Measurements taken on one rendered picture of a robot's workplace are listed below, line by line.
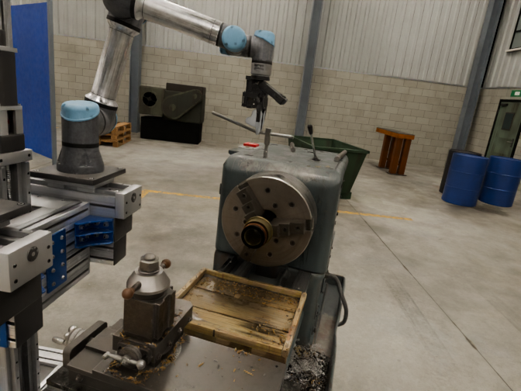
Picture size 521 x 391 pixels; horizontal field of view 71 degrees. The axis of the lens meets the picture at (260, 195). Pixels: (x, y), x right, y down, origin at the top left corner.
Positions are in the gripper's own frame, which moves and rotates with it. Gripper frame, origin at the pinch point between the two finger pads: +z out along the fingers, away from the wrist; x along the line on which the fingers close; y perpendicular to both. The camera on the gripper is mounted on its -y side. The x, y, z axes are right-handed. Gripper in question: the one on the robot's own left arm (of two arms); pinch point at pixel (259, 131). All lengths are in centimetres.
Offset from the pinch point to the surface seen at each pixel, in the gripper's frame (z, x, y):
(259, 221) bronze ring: 23.1, 34.9, -12.5
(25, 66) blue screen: -13, -314, 448
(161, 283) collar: 22, 82, -7
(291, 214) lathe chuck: 22.6, 23.7, -20.4
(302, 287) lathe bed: 49, 21, -27
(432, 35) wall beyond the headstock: -229, -1068, -181
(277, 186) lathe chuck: 14.2, 23.7, -14.6
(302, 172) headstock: 11.7, 6.4, -19.5
